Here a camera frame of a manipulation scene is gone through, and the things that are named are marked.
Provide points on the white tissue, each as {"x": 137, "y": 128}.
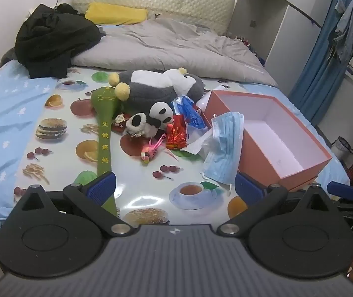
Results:
{"x": 199, "y": 144}

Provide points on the blue plastic packet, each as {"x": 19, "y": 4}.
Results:
{"x": 188, "y": 109}

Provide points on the small panda plush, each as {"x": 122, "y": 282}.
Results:
{"x": 159, "y": 113}

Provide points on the grey duvet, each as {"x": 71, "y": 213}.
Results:
{"x": 164, "y": 46}

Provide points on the black clothes rail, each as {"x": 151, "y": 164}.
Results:
{"x": 306, "y": 14}

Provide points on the food printed plastic mat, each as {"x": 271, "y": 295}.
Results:
{"x": 68, "y": 148}

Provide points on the grey penguin plush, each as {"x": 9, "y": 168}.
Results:
{"x": 154, "y": 88}

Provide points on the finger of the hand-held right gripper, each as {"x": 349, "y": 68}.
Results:
{"x": 344, "y": 191}

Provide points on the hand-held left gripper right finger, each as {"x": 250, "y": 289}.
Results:
{"x": 248, "y": 189}

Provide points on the black clothing pile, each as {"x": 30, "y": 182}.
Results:
{"x": 55, "y": 40}

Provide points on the yellow pillow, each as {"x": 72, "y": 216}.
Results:
{"x": 114, "y": 14}

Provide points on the pile of small colourful clutter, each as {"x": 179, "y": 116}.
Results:
{"x": 250, "y": 48}

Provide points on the blue face mask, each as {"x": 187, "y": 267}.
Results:
{"x": 224, "y": 148}

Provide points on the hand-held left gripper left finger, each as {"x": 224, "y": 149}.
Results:
{"x": 101, "y": 188}

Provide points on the green plush massage hammer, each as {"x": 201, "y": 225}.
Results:
{"x": 104, "y": 111}

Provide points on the orange cardboard box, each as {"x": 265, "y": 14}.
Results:
{"x": 283, "y": 148}

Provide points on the red foil packet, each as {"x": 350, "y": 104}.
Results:
{"x": 176, "y": 131}

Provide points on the grey wardrobe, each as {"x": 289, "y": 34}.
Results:
{"x": 266, "y": 9}

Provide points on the blue curtain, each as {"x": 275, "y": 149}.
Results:
{"x": 315, "y": 68}

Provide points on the small black cloth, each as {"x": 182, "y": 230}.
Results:
{"x": 66, "y": 8}

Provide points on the hanging denim clothes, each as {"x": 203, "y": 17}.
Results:
{"x": 345, "y": 27}

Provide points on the pink feathered toy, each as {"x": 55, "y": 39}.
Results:
{"x": 150, "y": 151}

